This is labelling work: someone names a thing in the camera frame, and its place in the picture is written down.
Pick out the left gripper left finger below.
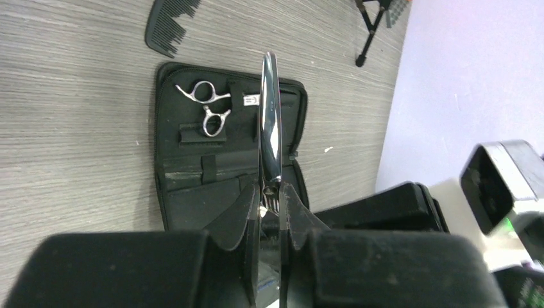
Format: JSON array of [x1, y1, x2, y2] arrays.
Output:
[[5, 183, 260, 307]]

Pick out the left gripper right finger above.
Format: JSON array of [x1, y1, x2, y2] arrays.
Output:
[[278, 184, 507, 307]]

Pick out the silver scissors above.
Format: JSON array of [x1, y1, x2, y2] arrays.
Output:
[[174, 80, 261, 138], [257, 52, 282, 216]]

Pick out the black zip tool case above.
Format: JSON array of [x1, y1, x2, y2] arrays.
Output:
[[153, 61, 310, 232]]

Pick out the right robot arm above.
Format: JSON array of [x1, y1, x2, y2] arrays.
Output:
[[306, 141, 543, 307]]

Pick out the black flat comb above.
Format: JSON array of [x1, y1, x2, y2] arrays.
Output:
[[144, 0, 201, 58]]

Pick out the grey lego baseplate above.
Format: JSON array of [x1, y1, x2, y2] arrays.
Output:
[[385, 0, 412, 28]]

